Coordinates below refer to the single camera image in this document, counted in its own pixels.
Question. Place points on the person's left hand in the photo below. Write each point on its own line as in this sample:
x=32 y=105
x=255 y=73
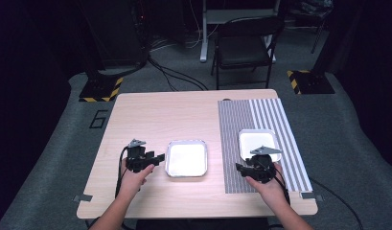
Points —
x=133 y=182

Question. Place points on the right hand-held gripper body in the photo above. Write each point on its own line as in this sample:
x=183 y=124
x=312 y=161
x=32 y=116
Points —
x=260 y=167

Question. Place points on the grey tape strip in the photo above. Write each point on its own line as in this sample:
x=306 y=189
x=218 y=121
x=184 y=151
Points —
x=82 y=198
x=311 y=195

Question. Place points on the grey striped placemat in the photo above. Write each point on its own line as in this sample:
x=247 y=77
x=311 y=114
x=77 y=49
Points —
x=235 y=127

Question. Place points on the person's right hand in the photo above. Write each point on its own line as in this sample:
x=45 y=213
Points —
x=272 y=193

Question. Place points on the black folding chair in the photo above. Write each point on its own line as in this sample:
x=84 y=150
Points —
x=244 y=48

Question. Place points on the black yellow-striped stand base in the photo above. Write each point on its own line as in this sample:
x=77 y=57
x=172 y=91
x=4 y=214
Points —
x=101 y=89
x=311 y=82

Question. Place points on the square metal tray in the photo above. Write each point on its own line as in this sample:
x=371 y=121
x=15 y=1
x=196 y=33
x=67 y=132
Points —
x=186 y=158
x=259 y=140

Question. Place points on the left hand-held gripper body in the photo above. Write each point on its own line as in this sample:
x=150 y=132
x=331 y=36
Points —
x=136 y=158

